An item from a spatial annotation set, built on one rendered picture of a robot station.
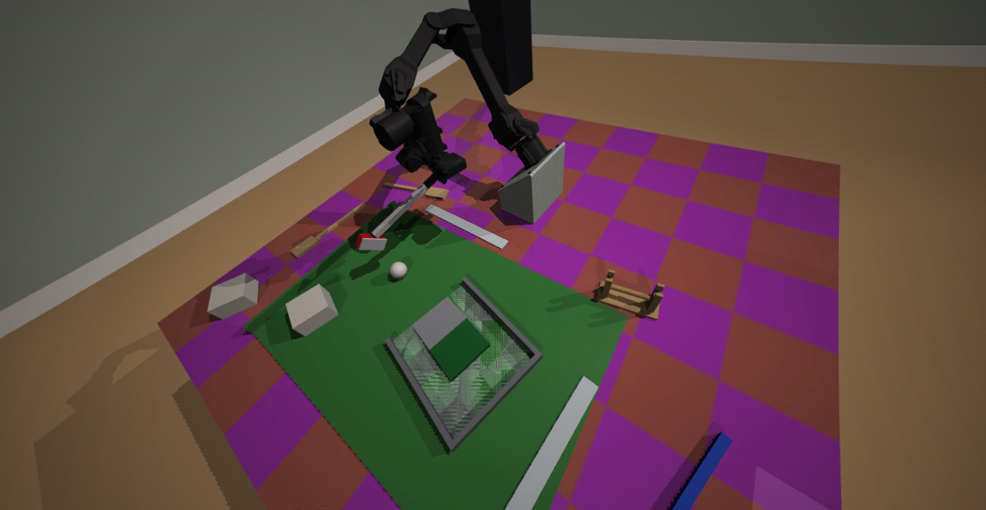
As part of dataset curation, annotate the green putting mat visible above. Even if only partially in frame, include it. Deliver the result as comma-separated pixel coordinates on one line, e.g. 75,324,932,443
253,211,629,510

